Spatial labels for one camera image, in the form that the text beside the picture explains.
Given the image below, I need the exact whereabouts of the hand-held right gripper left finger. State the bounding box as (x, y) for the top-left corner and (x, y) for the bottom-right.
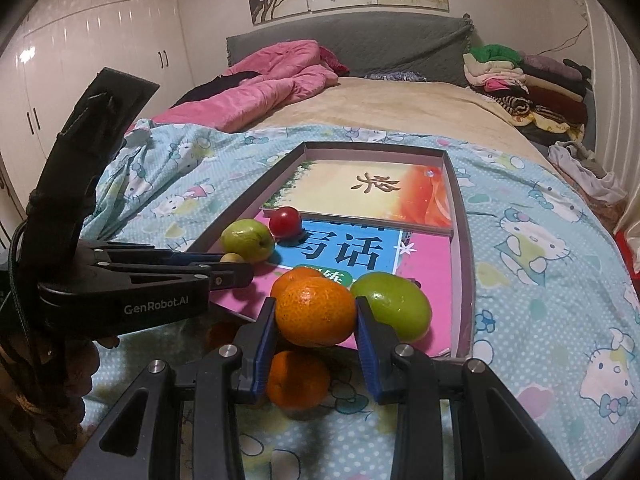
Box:
(65, 296), (278, 480)

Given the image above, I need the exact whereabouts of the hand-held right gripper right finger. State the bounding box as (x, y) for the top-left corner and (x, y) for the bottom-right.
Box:
(354, 296), (576, 480)

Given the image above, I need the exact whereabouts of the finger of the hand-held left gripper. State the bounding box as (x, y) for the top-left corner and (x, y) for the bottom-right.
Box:
(99, 263), (255, 292)
(75, 240), (227, 267)

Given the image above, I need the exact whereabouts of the orange tangerine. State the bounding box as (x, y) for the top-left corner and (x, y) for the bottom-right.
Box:
(275, 280), (358, 348)
(270, 267), (326, 306)
(266, 351), (332, 409)

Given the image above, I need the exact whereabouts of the large green jujube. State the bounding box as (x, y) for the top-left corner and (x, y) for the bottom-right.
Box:
(221, 218), (276, 264)

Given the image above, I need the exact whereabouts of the small green fruit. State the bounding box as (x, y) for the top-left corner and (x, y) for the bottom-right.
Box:
(350, 272), (433, 345)

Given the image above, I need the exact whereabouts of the red cherry tomato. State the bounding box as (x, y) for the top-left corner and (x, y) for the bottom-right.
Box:
(269, 207), (303, 239)

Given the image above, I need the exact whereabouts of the shallow cardboard box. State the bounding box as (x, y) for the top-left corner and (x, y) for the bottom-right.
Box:
(187, 141), (476, 359)

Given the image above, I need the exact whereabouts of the person's left hand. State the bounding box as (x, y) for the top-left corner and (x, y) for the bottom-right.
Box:
(62, 334), (122, 411)

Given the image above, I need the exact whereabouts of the pink and blue book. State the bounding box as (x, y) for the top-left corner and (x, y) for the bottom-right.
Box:
(207, 217), (453, 358)

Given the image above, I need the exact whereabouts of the cream and orange book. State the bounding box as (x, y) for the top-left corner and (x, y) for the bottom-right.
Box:
(260, 158), (455, 238)

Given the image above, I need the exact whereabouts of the light blue cartoon cat blanket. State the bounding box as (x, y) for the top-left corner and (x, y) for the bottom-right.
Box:
(80, 119), (640, 480)

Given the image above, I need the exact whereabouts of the pink quilt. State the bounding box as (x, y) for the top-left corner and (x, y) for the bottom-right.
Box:
(125, 40), (341, 133)

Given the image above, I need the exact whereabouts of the white wardrobe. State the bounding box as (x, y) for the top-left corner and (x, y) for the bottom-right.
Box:
(0, 0), (196, 211)

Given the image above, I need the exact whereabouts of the beige plush bed sheet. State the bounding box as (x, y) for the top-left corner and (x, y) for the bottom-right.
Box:
(252, 76), (556, 171)

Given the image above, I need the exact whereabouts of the dark floral pillow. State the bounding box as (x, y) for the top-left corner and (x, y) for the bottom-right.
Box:
(365, 71), (428, 83)

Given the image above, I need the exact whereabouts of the red object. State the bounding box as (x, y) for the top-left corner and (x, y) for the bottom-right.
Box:
(612, 230), (640, 276)

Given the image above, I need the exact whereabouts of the white crumpled garment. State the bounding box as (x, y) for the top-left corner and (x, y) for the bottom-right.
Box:
(547, 140), (628, 205)

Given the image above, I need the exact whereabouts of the striped folded garment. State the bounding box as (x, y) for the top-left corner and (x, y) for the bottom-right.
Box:
(492, 92), (536, 116)

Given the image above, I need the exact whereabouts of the yellow printed folded blanket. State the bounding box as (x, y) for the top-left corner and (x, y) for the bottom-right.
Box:
(510, 110), (586, 143)

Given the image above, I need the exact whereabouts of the pink folded garment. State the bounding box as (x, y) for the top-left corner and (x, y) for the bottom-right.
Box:
(482, 76), (528, 93)

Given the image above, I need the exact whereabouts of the cream folded garment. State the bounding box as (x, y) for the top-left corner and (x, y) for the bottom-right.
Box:
(462, 55), (526, 86)

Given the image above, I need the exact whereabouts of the dark red folded garment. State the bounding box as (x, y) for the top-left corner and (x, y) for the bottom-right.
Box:
(525, 77), (588, 123)

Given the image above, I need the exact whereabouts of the green folded garment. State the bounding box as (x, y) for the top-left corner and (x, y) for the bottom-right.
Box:
(472, 44), (523, 63)

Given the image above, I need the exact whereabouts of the cream satin curtain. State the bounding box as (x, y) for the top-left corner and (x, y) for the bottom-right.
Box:
(582, 0), (640, 241)

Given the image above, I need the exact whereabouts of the purple folded garment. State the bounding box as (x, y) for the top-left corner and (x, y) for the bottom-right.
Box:
(522, 55), (583, 81)

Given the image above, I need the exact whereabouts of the small black folded garment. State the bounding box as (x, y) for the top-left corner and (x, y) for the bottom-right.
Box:
(562, 58), (593, 83)

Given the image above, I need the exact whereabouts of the thin wall cable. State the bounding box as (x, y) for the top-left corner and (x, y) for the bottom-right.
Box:
(540, 17), (587, 57)

